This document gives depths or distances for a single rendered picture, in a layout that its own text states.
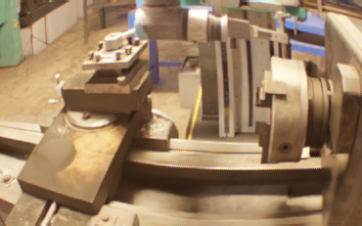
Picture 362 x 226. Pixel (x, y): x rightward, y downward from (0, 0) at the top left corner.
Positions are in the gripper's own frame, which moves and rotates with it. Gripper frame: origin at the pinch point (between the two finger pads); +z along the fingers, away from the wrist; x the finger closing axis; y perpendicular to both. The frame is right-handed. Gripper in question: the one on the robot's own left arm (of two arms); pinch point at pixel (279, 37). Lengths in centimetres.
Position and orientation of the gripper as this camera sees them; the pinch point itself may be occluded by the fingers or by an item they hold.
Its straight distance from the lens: 89.2
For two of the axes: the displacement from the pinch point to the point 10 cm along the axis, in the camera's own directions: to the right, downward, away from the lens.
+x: -0.9, 2.2, -9.7
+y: -0.6, 9.7, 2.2
